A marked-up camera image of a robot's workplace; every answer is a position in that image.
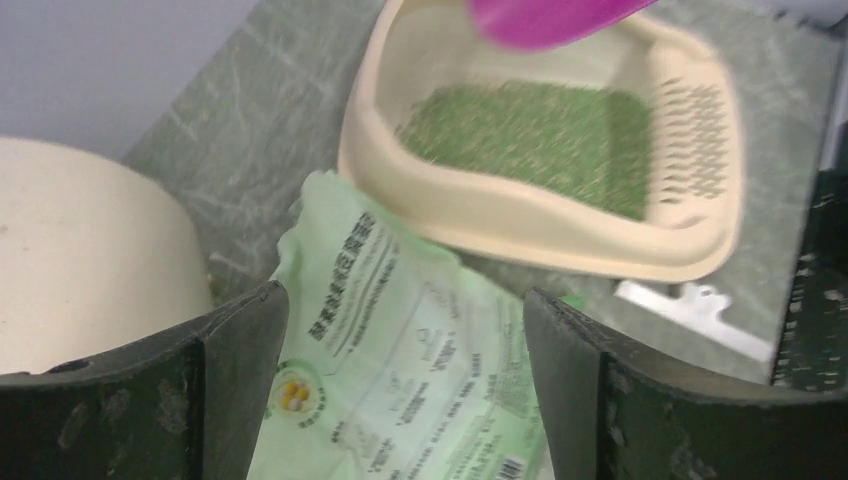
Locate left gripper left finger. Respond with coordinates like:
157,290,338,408
1,281,289,479

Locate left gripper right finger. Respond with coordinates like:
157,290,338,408
523,288,847,479

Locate green cat litter bag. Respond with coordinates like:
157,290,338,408
248,172,554,480

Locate beige litter box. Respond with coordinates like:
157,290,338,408
338,1,746,283

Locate magenta litter scoop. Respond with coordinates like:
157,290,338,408
466,0,654,51

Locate green litter pellets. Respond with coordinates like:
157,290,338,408
396,82,652,221

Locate round beige drawer cabinet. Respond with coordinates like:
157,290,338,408
1,137,213,374

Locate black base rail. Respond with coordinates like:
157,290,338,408
770,168,848,393

